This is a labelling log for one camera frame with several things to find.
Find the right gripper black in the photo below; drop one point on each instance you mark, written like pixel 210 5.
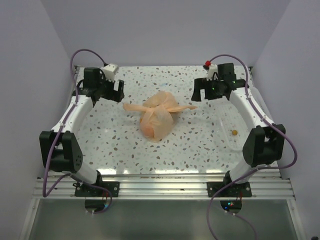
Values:
pixel 201 84

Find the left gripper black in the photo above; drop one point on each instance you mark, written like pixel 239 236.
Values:
pixel 117 95

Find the orange translucent plastic bag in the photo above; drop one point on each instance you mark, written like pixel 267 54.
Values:
pixel 159 115

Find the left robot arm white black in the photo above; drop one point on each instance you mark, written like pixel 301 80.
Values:
pixel 59 146

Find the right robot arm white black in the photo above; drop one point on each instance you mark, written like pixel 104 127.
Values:
pixel 265 142

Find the white plastic tray basket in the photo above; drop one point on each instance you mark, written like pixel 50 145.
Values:
pixel 238 114

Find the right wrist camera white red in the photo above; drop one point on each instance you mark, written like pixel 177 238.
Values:
pixel 212 71

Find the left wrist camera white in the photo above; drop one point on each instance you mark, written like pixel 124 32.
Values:
pixel 110 71

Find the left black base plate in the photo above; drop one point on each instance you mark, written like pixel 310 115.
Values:
pixel 84 190

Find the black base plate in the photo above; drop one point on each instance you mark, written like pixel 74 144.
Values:
pixel 84 190
pixel 236 190

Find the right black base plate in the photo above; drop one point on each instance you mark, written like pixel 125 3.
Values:
pixel 236 190

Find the aluminium rail frame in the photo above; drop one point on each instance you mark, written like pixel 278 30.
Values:
pixel 193 154

